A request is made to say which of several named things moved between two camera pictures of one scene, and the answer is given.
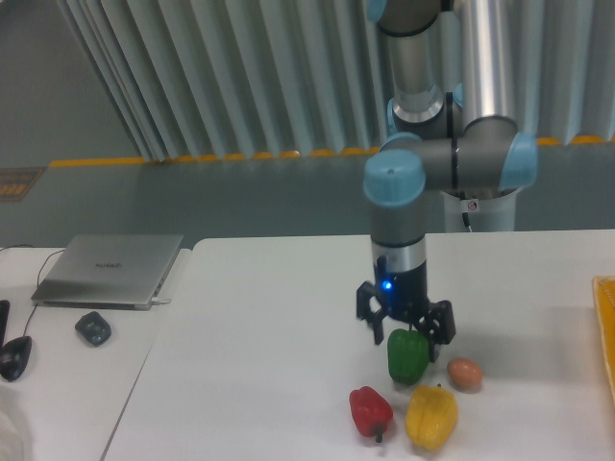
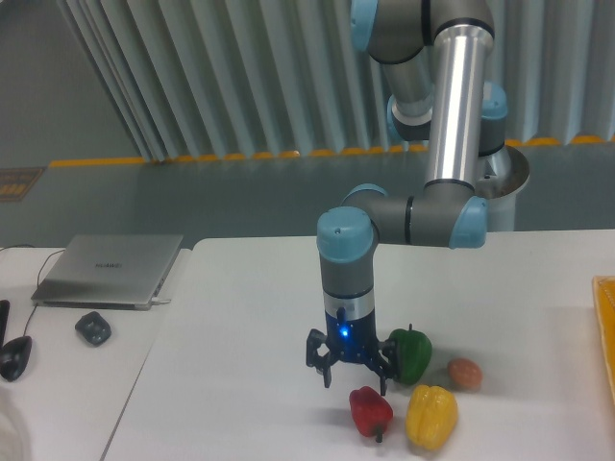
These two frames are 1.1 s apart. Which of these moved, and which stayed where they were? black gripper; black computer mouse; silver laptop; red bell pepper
Moved: black gripper
Stayed: red bell pepper; silver laptop; black computer mouse
